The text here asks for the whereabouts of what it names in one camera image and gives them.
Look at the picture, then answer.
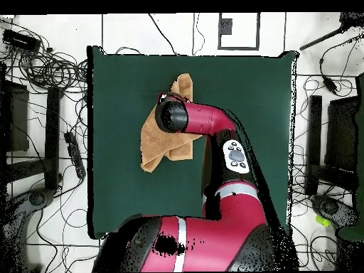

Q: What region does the black power strip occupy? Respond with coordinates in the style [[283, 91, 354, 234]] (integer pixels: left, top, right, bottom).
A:
[[63, 130, 87, 180]]

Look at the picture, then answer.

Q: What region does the black metal stand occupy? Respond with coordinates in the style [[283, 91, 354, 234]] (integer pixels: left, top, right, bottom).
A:
[[0, 86, 63, 191], [304, 95, 358, 197]]

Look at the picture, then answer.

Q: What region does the black cable tangle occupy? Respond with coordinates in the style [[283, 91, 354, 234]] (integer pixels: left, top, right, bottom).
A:
[[0, 16, 89, 95]]

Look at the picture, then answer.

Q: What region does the black inline cable adapter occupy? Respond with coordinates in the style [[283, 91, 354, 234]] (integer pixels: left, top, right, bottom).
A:
[[322, 76, 339, 95]]

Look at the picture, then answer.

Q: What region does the dark green table cloth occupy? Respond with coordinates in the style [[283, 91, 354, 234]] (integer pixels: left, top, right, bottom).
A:
[[86, 45, 299, 240]]

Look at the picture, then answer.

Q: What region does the black tripod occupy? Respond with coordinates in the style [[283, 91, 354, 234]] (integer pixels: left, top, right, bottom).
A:
[[299, 11, 364, 51]]

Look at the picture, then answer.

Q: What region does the orange terry towel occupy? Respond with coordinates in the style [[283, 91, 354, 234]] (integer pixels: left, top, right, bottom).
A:
[[139, 73, 203, 173]]

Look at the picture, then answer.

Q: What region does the black adapter box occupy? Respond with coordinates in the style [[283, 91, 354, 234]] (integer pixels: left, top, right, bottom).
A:
[[1, 28, 42, 55]]

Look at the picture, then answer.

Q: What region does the yellow-green small object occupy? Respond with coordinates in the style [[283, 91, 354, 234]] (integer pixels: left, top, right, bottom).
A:
[[314, 214, 332, 228]]

